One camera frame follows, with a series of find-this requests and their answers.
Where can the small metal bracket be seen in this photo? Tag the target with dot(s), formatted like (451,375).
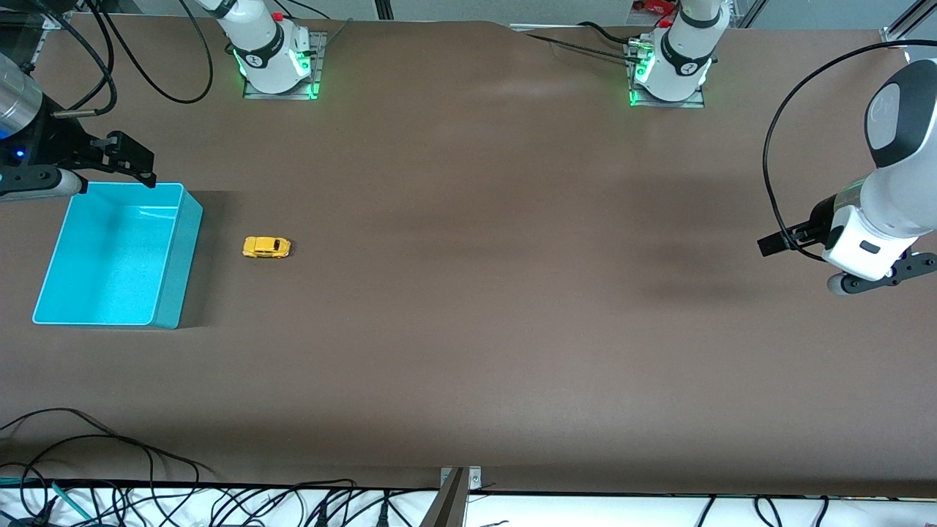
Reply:
(474,479)

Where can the red object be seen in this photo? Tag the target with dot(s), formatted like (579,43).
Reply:
(655,6)

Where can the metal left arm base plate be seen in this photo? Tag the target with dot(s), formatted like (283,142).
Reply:
(666,104)

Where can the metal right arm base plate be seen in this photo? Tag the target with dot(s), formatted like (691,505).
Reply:
(319,73)

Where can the aluminium extrusion rail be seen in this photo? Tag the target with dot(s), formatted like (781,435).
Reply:
(897,35)

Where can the teal stick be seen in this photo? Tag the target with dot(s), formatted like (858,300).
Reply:
(69,500)

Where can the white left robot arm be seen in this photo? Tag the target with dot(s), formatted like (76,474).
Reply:
(893,197)

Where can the dark metal bar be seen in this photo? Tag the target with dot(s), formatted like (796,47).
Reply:
(448,505)

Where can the white board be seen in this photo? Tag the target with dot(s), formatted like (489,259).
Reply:
(585,512)

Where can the aluminium frame corner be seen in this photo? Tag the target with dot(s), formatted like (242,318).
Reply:
(55,20)

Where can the dark transparent panel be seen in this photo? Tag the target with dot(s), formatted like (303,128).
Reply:
(15,40)

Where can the yellow beetle toy car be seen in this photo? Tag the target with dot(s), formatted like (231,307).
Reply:
(265,247)

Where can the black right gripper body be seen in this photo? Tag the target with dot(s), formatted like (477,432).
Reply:
(64,143)

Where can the turquoise plastic bin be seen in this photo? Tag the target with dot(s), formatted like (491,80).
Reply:
(110,256)

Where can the black vertical profile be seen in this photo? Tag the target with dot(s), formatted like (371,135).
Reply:
(383,9)

